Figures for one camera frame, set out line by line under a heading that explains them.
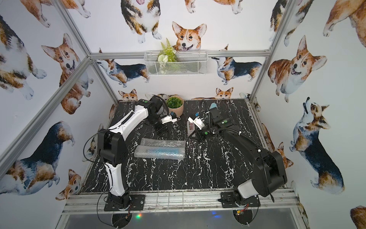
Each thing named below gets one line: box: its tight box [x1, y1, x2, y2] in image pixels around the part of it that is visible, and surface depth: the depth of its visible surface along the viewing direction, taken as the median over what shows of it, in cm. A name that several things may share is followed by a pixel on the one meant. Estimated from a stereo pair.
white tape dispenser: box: [186, 120, 196, 137], surface depth 102 cm
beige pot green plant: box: [165, 95, 184, 118], surface depth 106 cm
